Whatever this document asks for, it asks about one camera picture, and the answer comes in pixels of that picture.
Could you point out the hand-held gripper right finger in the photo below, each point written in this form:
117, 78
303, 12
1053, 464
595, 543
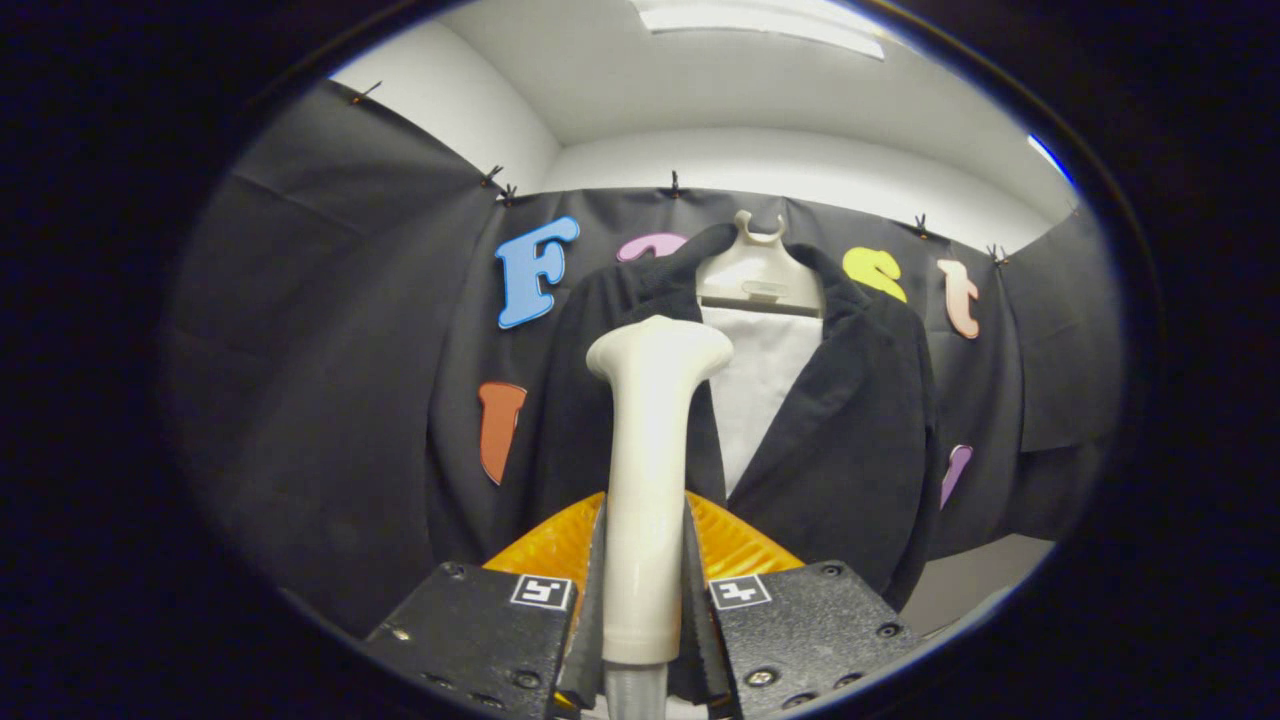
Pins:
700, 640

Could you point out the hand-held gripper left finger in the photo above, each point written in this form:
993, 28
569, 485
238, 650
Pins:
590, 640

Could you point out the white garment steamer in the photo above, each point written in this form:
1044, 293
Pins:
650, 480

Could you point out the black suit jacket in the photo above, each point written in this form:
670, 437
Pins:
840, 450

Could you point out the grey cabinet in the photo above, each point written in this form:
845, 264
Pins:
970, 580

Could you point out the black backdrop cloth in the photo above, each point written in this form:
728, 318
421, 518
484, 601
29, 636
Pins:
330, 350

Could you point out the ceiling light panel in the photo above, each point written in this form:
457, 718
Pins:
760, 20

